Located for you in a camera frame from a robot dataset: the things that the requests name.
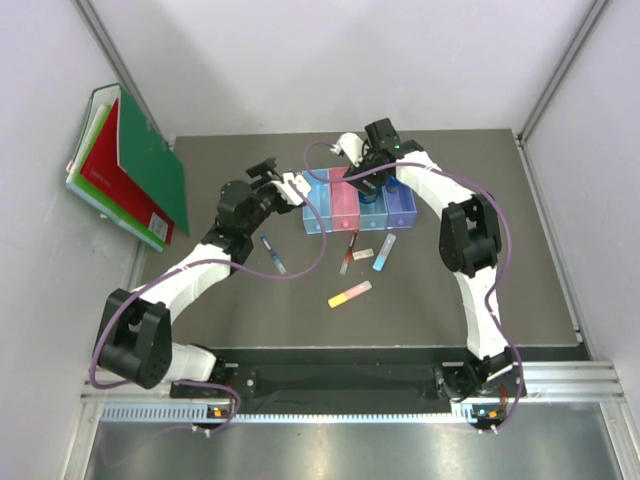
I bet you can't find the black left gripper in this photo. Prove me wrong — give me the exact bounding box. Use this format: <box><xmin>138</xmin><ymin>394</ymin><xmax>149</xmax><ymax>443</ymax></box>
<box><xmin>242</xmin><ymin>157</ymin><xmax>290</xmax><ymax>236</ymax></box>

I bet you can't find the grey blue glue bottle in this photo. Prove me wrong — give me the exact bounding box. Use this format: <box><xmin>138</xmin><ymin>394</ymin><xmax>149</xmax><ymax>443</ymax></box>
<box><xmin>386</xmin><ymin>177</ymin><xmax>400</xmax><ymax>194</ymax></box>

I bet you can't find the round blue tape tin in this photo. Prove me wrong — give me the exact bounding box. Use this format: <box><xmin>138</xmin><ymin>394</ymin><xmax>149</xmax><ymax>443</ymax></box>
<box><xmin>358</xmin><ymin>190</ymin><xmax>380</xmax><ymax>204</ymax></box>

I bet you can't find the pink drawer bin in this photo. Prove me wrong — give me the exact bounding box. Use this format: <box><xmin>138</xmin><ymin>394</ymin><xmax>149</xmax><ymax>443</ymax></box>
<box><xmin>328</xmin><ymin>167</ymin><xmax>360</xmax><ymax>232</ymax></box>

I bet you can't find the light blue drawer bin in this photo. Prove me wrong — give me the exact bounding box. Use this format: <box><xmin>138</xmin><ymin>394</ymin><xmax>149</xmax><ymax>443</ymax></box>
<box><xmin>302</xmin><ymin>169</ymin><xmax>333</xmax><ymax>235</ymax></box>

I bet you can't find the purple drawer bin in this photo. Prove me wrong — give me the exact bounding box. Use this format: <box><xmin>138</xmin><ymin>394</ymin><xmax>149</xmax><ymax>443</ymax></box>
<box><xmin>383</xmin><ymin>180</ymin><xmax>417</xmax><ymax>229</ymax></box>

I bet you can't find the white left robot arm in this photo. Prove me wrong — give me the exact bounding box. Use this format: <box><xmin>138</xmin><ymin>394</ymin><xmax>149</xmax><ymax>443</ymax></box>
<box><xmin>89</xmin><ymin>158</ymin><xmax>309</xmax><ymax>397</ymax></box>

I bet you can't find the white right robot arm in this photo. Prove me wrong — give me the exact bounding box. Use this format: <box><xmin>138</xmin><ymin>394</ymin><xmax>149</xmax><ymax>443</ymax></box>
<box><xmin>333</xmin><ymin>119</ymin><xmax>513</xmax><ymax>401</ymax></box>

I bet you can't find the blue pen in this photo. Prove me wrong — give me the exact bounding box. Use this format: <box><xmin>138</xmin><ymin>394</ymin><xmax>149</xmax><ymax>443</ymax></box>
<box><xmin>259</xmin><ymin>233</ymin><xmax>287</xmax><ymax>275</ymax></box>

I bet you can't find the small beige eraser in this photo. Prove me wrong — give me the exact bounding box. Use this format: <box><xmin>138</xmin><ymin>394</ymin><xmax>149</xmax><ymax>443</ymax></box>
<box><xmin>352</xmin><ymin>248</ymin><xmax>374</xmax><ymax>261</ymax></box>

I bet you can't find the blue white highlighter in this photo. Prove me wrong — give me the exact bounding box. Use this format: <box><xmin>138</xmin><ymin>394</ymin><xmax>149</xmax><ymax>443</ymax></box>
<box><xmin>372</xmin><ymin>233</ymin><xmax>396</xmax><ymax>272</ymax></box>

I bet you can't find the red pen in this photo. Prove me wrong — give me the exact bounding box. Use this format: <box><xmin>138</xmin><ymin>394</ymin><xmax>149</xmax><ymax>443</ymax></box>
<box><xmin>339</xmin><ymin>229</ymin><xmax>359</xmax><ymax>275</ymax></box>

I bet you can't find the green folder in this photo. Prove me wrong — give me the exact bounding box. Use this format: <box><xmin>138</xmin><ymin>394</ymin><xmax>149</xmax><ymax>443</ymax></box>
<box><xmin>118</xmin><ymin>84</ymin><xmax>190</xmax><ymax>234</ymax></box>

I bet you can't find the orange pink highlighter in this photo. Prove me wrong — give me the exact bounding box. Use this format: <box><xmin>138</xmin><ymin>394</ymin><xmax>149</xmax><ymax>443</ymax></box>
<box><xmin>328</xmin><ymin>281</ymin><xmax>372</xmax><ymax>308</ymax></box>

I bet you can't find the red folder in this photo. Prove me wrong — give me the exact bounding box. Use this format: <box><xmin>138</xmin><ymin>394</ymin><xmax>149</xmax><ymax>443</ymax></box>
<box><xmin>79</xmin><ymin>99</ymin><xmax>174</xmax><ymax>251</ymax></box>

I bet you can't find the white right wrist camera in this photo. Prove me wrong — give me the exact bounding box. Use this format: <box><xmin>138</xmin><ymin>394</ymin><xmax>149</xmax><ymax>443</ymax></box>
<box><xmin>330</xmin><ymin>132</ymin><xmax>365</xmax><ymax>167</ymax></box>

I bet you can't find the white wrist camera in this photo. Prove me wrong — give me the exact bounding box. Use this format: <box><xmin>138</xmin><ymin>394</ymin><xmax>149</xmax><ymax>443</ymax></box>
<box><xmin>330</xmin><ymin>132</ymin><xmax>365</xmax><ymax>167</ymax></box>
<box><xmin>276</xmin><ymin>172</ymin><xmax>312</xmax><ymax>207</ymax></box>

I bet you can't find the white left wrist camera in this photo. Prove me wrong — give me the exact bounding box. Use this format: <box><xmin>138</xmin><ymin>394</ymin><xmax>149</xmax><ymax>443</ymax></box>
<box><xmin>276</xmin><ymin>172</ymin><xmax>312</xmax><ymax>207</ymax></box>

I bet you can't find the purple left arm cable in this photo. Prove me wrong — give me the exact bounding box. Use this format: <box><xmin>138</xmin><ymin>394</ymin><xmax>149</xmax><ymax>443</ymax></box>
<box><xmin>88</xmin><ymin>182</ymin><xmax>329</xmax><ymax>434</ymax></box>

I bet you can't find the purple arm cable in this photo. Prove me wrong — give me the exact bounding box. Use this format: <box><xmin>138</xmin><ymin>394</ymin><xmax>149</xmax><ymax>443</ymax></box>
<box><xmin>303</xmin><ymin>141</ymin><xmax>525</xmax><ymax>432</ymax></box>
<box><xmin>88</xmin><ymin>182</ymin><xmax>329</xmax><ymax>434</ymax></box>

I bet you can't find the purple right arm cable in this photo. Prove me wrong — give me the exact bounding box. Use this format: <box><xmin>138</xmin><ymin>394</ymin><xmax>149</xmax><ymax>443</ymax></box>
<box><xmin>303</xmin><ymin>141</ymin><xmax>525</xmax><ymax>432</ymax></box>

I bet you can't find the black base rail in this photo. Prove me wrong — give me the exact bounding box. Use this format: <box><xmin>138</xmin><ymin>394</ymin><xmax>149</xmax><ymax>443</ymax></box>
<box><xmin>169</xmin><ymin>344</ymin><xmax>526</xmax><ymax>414</ymax></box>

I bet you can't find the slotted cable duct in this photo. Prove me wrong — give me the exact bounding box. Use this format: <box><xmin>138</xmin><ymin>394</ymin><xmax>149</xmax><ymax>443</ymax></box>
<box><xmin>100</xmin><ymin>403</ymin><xmax>498</xmax><ymax>424</ymax></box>

